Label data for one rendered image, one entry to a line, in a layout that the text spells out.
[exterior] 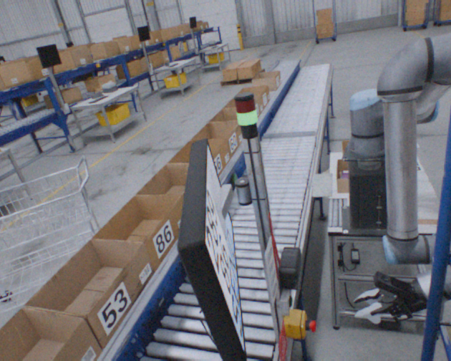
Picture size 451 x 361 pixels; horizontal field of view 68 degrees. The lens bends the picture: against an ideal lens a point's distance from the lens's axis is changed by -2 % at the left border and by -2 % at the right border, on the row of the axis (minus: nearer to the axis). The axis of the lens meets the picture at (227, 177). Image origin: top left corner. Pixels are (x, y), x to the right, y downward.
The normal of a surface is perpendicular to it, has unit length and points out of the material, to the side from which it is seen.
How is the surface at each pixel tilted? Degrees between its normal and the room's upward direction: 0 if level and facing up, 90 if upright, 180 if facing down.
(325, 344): 0
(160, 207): 89
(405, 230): 79
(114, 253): 90
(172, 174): 90
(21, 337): 89
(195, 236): 4
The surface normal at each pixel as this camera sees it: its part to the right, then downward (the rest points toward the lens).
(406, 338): -0.18, -0.88
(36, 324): -0.28, 0.47
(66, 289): 0.94, -0.04
